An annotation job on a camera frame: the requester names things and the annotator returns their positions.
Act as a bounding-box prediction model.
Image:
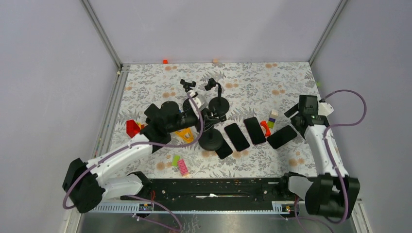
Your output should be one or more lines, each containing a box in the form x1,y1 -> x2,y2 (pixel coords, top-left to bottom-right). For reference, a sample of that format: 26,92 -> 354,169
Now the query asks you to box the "pink studded toy brick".
177,159 -> 189,177

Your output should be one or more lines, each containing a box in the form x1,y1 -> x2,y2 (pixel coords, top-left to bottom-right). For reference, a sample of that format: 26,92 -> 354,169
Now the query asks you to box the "black phone purple case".
243,117 -> 266,145

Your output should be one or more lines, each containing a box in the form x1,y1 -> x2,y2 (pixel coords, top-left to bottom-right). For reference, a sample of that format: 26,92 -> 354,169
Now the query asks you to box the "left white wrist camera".
187,90 -> 207,112

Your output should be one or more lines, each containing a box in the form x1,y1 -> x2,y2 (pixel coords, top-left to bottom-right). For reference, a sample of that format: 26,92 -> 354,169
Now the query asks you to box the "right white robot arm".
278,95 -> 361,222

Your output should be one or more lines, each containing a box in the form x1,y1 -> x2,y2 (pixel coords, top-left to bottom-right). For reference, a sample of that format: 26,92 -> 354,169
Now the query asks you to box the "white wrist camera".
318,102 -> 334,117
187,90 -> 207,112

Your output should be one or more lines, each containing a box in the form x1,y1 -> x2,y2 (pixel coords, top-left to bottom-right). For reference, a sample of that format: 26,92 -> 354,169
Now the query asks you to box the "floral patterned table mat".
110,62 -> 319,178

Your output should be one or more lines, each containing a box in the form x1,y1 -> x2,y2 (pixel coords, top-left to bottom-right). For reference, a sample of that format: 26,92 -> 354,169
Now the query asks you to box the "red yellow toy truck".
126,119 -> 144,138

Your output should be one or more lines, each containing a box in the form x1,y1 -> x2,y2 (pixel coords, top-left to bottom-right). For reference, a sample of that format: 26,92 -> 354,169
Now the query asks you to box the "black pole stand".
205,78 -> 230,115
198,124 -> 223,151

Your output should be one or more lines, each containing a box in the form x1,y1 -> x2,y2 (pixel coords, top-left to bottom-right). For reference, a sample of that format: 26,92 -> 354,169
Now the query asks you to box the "small green block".
171,155 -> 180,167

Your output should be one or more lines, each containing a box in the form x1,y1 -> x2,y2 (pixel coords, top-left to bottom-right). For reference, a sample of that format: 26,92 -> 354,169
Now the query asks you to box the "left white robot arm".
62,98 -> 226,213

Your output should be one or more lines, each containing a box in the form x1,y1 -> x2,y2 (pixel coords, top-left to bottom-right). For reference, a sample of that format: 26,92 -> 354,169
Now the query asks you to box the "stacked coloured cube tower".
267,110 -> 279,129

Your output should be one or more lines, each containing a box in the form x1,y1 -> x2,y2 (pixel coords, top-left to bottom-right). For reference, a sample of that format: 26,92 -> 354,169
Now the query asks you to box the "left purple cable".
62,91 -> 205,232

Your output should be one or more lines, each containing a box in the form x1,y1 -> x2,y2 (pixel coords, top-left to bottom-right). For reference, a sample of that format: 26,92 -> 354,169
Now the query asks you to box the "red arch block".
260,121 -> 271,137

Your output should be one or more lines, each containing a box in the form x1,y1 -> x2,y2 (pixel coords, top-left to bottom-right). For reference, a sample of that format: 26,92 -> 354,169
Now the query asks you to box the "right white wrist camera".
318,102 -> 334,117

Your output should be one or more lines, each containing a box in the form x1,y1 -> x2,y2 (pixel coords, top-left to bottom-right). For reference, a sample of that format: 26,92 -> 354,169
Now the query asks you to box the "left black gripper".
168,108 -> 220,133

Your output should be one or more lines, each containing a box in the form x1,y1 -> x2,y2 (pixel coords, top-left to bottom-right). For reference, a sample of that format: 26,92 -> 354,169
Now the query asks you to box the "purple cable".
62,91 -> 205,232
294,89 -> 368,233

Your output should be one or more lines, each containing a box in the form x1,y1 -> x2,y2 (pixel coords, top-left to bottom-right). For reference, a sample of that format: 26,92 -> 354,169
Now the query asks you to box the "orange triangular plastic frame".
174,128 -> 194,143

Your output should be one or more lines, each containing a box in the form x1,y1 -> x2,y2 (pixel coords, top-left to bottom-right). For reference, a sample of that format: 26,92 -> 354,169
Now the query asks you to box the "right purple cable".
294,89 -> 368,233

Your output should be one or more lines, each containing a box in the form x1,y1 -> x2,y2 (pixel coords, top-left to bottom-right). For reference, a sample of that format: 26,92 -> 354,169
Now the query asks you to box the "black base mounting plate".
136,178 -> 295,212

